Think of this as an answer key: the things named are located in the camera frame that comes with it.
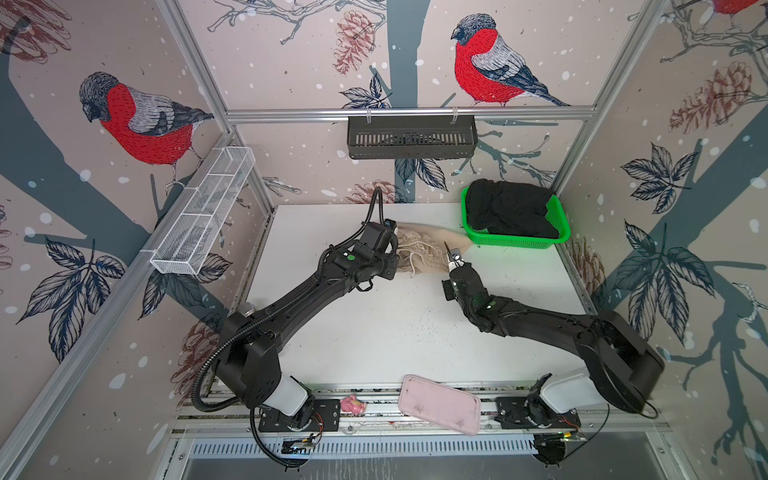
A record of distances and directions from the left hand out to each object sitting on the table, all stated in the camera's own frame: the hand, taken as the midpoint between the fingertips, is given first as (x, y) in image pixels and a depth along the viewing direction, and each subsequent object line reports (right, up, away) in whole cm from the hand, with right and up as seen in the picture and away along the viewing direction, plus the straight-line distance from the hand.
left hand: (389, 258), depth 82 cm
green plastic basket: (+62, +14, +28) cm, 70 cm away
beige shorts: (+10, +2, +8) cm, 13 cm away
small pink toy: (-9, -36, -9) cm, 39 cm away
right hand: (+19, -5, +7) cm, 21 cm away
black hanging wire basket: (+8, +41, +22) cm, 47 cm away
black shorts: (+46, +16, +31) cm, 58 cm away
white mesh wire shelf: (-51, +14, -2) cm, 53 cm away
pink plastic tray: (+13, -36, -9) cm, 39 cm away
